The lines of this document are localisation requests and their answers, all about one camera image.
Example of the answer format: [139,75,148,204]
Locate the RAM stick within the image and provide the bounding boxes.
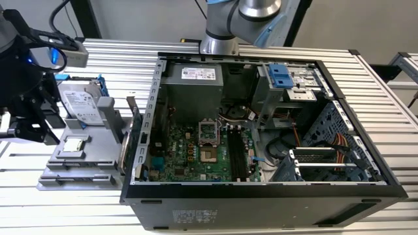
[41,175,112,184]

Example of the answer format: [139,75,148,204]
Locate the black RAM slot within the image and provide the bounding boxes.
[239,125,251,182]
[231,125,243,182]
[235,125,247,182]
[227,125,239,182]

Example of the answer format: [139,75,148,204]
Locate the hard disk in blue carrier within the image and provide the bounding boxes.
[55,72,107,129]

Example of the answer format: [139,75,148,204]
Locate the silver CPU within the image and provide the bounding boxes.
[63,138,83,152]

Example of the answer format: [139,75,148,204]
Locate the grey parts rack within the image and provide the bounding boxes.
[36,96,131,192]

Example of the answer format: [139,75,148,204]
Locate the graphics card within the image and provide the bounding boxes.
[118,90,147,177]

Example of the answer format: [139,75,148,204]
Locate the grey power supply unit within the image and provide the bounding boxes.
[162,62,224,124]

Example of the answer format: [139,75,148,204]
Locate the green motherboard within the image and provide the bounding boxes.
[148,121,262,182]

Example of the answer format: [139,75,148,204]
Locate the metal socket cover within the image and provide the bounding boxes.
[198,118,219,145]

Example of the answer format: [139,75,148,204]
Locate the CPU socket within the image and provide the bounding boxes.
[199,146,219,164]

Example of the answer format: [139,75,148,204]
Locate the black round fan unit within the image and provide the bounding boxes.
[224,104,259,122]

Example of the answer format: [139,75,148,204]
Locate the tall metal disk bay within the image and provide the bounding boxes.
[252,62,333,129]

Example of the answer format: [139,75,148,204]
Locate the blue drive bay latch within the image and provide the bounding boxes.
[268,63,292,89]

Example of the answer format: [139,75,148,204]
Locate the black grey PC case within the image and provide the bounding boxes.
[119,51,409,231]

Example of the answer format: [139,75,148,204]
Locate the low metal disk bay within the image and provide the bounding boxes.
[270,144,383,183]

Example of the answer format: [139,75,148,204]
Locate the aluminium side table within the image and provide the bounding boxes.
[387,51,418,108]

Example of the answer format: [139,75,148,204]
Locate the small silver wrist camera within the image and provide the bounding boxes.
[0,110,19,142]

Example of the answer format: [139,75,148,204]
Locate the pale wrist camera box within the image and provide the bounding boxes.
[28,43,89,70]

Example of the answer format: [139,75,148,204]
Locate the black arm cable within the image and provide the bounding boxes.
[48,0,83,38]

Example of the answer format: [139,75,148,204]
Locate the black metal post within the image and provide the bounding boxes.
[283,0,314,47]
[69,0,101,40]

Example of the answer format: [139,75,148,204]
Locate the coiled black cable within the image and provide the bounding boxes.
[266,136,296,161]

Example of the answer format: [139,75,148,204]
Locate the orange yellow wire bundle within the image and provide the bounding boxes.
[326,133,350,169]

